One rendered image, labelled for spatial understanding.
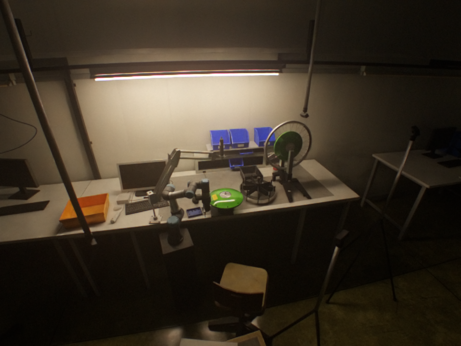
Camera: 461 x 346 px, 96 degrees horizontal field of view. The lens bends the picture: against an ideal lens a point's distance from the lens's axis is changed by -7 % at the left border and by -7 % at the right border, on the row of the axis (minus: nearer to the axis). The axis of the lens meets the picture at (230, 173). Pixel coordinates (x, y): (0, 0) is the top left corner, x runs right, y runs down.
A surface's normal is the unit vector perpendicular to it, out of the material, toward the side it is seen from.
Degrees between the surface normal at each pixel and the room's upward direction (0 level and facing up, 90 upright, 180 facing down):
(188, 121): 90
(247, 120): 90
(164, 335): 0
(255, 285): 0
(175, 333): 0
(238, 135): 90
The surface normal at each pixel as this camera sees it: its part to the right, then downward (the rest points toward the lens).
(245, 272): 0.00, -0.88
